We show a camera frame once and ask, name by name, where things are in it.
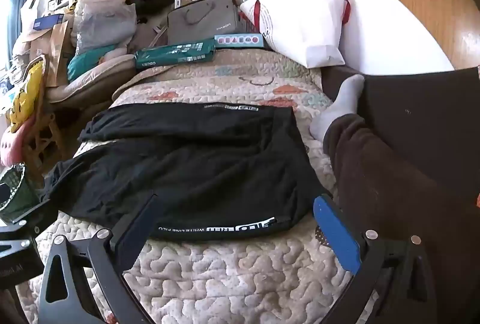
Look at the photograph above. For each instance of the white tote bag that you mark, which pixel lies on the white tote bag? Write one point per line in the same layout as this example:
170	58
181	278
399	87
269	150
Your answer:
28	16

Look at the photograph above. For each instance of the grey laptop bag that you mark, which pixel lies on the grey laptop bag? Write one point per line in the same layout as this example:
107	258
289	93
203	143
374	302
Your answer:
202	18

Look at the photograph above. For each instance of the green cardboard box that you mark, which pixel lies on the green cardboard box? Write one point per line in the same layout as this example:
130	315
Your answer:
172	53

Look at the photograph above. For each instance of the teal cloth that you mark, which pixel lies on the teal cloth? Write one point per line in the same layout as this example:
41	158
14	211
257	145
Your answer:
86	61

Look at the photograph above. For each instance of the quilted patchwork blanket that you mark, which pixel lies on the quilted patchwork blanket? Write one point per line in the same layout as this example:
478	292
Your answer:
225	271

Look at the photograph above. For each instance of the beige cushion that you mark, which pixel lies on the beige cushion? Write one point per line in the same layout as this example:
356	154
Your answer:
93	78

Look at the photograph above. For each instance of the clear plastic bag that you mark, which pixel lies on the clear plastic bag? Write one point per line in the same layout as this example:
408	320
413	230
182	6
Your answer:
101	20

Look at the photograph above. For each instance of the green ribbed basket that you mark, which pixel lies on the green ribbed basket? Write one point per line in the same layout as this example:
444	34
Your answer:
24	193

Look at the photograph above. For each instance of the teal long box coloured shapes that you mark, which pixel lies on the teal long box coloured shapes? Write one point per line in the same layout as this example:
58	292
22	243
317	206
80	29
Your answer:
238	40

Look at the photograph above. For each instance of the brown paper bag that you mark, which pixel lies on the brown paper bag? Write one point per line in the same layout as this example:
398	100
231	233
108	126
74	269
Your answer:
56	50

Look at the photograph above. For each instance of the blue box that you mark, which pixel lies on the blue box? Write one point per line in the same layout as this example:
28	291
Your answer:
47	23

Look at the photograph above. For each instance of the pink plush toy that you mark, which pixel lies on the pink plush toy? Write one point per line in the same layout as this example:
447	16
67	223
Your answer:
15	144

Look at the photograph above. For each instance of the person's leg in brown trousers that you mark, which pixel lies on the person's leg in brown trousers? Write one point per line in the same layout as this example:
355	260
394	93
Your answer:
393	189

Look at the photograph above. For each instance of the black pants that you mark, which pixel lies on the black pants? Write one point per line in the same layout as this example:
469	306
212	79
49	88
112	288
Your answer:
187	166

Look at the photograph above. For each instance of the person's white sock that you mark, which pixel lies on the person's white sock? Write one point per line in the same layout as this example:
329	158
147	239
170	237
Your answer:
333	110

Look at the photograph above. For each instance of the wooden chair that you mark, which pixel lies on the wooden chair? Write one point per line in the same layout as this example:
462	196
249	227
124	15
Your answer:
45	144

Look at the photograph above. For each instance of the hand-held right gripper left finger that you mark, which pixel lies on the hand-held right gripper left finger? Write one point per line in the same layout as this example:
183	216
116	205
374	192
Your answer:
135	230

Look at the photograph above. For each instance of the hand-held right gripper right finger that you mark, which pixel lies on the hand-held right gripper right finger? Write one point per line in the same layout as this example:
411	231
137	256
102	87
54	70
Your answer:
337	238

